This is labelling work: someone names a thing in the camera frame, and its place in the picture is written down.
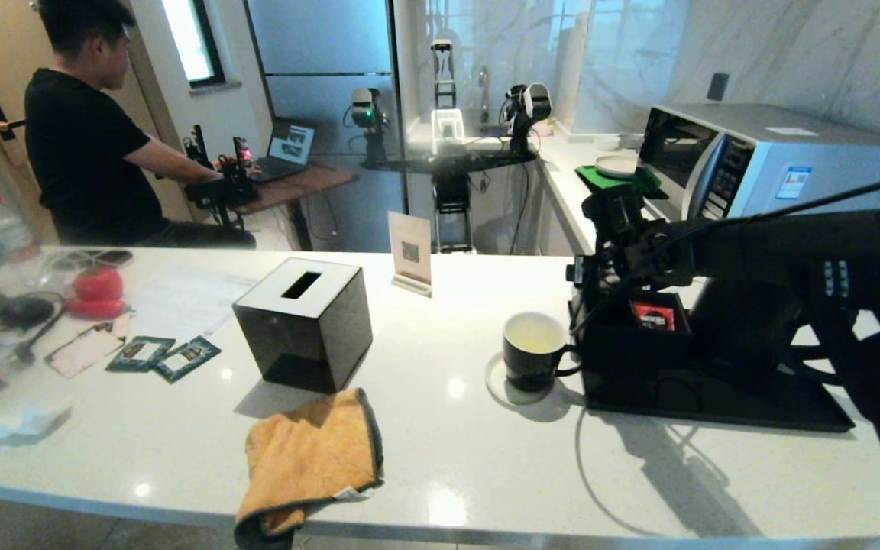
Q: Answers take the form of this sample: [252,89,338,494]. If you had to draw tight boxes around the red toy bell pepper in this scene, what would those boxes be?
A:
[72,265,125,303]

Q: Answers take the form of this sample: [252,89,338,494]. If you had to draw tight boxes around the dark framed window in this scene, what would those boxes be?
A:
[161,0,225,87]

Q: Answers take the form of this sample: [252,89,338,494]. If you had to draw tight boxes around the black cable with plug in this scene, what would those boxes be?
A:
[11,306,66,366]

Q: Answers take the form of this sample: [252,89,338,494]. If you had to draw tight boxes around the acrylic table sign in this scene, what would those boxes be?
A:
[387,211,434,298]

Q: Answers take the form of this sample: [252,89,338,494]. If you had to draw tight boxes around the grey refrigerator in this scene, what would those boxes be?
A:
[244,0,410,253]

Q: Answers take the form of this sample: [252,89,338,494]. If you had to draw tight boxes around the white round coaster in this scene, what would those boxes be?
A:
[484,353,563,406]

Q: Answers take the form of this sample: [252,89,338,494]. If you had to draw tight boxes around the white plate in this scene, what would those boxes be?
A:
[595,154,639,180]

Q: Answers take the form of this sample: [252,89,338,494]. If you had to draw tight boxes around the black glossy tissue box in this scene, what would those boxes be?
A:
[231,257,374,395]

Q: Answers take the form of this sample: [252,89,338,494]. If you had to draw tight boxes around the crumpled white tissue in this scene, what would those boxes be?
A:
[0,401,73,448]

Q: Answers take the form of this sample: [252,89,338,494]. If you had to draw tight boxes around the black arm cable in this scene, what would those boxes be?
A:
[570,176,880,337]

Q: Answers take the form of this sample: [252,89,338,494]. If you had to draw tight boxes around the printed white paper sheet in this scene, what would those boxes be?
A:
[125,267,257,341]

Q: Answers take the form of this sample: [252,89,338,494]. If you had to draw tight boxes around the beige torn sachet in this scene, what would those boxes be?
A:
[44,313,131,380]

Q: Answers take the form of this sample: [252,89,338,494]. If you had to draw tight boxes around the open laptop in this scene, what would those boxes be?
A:
[247,117,317,184]

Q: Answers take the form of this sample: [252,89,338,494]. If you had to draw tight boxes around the black electric kettle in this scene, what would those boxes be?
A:
[688,275,869,383]

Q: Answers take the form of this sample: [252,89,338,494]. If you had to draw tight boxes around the clear water bottle red cap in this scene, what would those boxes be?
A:
[0,191,42,270]

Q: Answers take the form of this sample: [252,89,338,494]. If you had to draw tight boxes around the brown wooden desk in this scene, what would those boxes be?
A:
[245,163,357,249]

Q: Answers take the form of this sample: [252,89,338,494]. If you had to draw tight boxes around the black background robot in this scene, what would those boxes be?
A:
[345,38,555,254]

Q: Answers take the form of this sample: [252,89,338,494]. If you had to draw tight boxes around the black power brick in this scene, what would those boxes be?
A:
[0,296,57,331]

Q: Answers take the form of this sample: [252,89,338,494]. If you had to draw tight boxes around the silver microwave oven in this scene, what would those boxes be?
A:
[633,102,880,230]

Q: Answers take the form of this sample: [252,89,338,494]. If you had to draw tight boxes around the orange microfiber cloth grey trim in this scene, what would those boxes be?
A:
[233,388,385,550]

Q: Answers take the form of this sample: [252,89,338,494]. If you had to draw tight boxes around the green tea sachet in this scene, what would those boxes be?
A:
[105,335,176,374]
[151,336,222,384]

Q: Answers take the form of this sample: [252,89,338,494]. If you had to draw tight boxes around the black mug white inside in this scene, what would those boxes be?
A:
[502,311,583,393]

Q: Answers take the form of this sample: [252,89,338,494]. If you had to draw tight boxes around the black sachet organiser box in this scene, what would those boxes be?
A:
[571,271,694,364]

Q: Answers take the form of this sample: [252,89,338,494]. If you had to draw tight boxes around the person in black shirt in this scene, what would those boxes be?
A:
[24,0,257,249]

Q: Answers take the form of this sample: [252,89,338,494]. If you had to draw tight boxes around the black serving tray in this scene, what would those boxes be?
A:
[568,271,857,433]

